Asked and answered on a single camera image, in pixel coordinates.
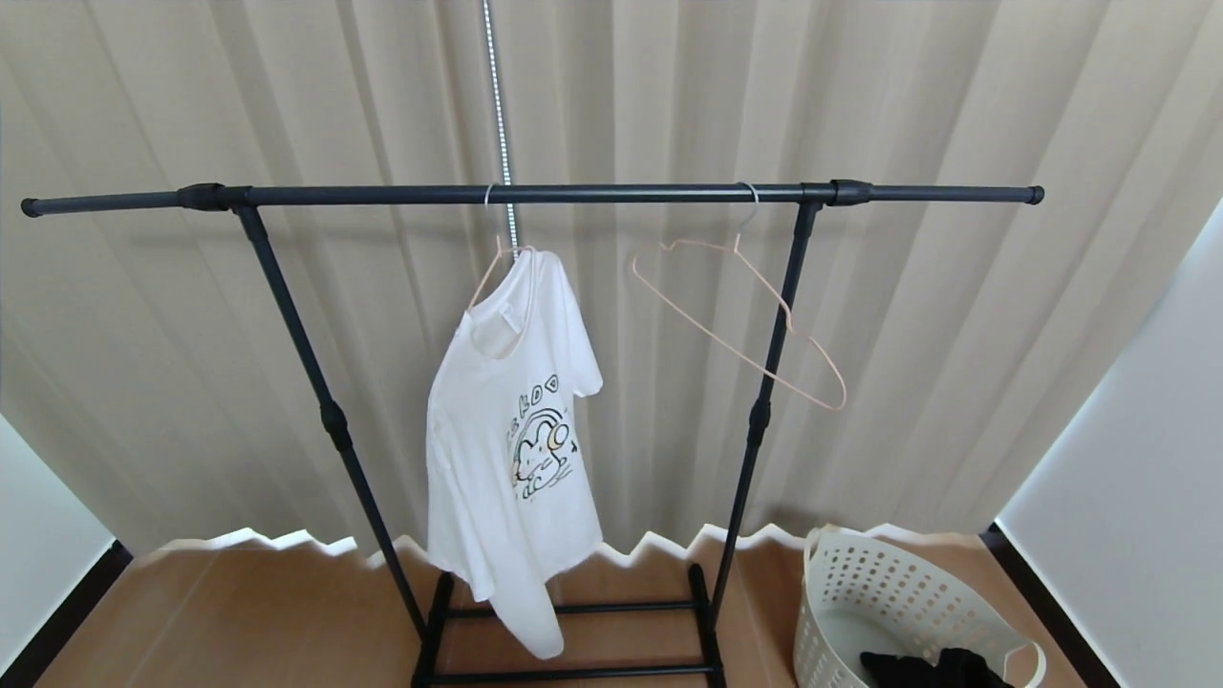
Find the white laundry basket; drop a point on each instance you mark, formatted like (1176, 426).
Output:
(860, 592)

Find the beige curtain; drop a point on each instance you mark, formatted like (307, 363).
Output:
(860, 96)

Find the black clothes rack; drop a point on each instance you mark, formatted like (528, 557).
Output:
(621, 194)

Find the white garment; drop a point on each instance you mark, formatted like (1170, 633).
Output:
(497, 478)

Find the pink clothes hanger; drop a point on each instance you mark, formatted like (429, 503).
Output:
(736, 247)
(498, 244)

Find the black garment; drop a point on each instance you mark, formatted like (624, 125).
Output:
(946, 669)

